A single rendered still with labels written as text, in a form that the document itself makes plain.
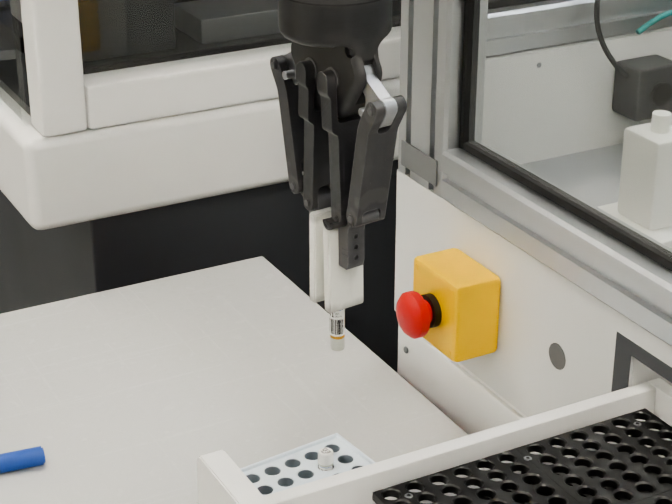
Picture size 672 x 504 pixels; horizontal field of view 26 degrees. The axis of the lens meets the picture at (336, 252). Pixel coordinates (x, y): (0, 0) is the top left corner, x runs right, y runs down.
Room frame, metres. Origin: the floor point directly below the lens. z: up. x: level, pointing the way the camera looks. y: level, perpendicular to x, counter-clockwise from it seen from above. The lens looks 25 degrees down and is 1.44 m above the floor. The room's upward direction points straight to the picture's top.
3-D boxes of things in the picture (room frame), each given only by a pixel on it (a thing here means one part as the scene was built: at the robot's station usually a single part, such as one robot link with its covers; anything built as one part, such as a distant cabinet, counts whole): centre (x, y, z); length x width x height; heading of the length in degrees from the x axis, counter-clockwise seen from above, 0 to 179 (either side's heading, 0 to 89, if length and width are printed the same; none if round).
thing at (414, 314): (1.08, -0.07, 0.88); 0.04 x 0.03 x 0.04; 28
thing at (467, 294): (1.10, -0.10, 0.88); 0.07 x 0.05 x 0.07; 28
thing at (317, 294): (0.94, 0.00, 1.00); 0.03 x 0.01 x 0.07; 124
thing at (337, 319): (0.94, 0.00, 0.95); 0.01 x 0.01 x 0.05
